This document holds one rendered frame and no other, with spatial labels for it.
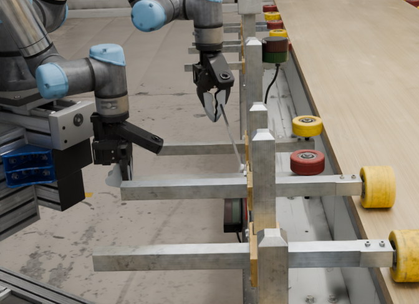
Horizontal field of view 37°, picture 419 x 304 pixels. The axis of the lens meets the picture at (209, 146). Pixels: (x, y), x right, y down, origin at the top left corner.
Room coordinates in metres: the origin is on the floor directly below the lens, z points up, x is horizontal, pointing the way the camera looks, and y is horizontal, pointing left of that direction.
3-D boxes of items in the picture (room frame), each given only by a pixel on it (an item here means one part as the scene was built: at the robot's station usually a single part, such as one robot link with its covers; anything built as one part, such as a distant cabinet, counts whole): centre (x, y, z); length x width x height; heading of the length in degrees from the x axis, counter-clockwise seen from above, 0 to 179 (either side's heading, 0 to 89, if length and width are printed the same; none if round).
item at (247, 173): (1.11, -0.10, 0.95); 0.13 x 0.06 x 0.05; 177
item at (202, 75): (1.61, -0.01, 1.07); 0.09 x 0.08 x 0.12; 17
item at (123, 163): (1.34, 0.20, 0.91); 0.05 x 0.02 x 0.09; 177
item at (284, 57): (1.38, -0.16, 1.14); 0.06 x 0.06 x 0.02
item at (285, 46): (1.38, -0.16, 1.16); 0.06 x 0.06 x 0.02
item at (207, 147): (1.59, -0.07, 0.83); 0.43 x 0.03 x 0.04; 87
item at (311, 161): (1.33, -0.23, 0.85); 0.08 x 0.08 x 0.11
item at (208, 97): (1.60, 0.00, 0.96); 0.06 x 0.03 x 0.09; 17
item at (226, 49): (2.84, -0.14, 0.83); 0.43 x 0.03 x 0.04; 87
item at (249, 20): (1.89, -0.14, 0.93); 0.05 x 0.04 x 0.45; 177
